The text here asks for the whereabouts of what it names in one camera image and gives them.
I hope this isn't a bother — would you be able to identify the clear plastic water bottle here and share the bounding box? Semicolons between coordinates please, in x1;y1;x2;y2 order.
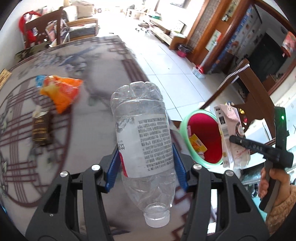
111;81;176;228

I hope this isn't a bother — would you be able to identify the pink white carton box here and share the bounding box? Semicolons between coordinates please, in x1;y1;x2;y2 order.
214;104;250;169

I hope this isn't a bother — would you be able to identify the dark brown snack wrapper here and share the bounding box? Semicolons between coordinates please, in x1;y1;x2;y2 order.
32;105;53;146

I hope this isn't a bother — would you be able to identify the orange snack bag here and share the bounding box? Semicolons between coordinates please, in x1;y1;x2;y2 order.
35;75;83;114

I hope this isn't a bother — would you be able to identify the green rimmed red trash bin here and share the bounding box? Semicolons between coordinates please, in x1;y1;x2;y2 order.
179;109;222;169

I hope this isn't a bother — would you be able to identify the right hand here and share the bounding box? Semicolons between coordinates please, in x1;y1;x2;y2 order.
257;167;291;205

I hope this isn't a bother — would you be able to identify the patterned table cloth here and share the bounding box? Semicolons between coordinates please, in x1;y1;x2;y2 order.
1;36;191;240

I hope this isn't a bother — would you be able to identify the wooden chair near bin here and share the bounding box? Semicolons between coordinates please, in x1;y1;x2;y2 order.
201;59;275;146

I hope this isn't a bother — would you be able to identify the small red waste basket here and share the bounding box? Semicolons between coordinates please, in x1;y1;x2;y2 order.
177;44;192;58

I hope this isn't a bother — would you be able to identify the framed gold picture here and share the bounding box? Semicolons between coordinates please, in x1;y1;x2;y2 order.
0;69;11;89

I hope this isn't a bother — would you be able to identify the dark wooden chair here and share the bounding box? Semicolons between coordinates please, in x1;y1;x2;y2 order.
23;6;64;48

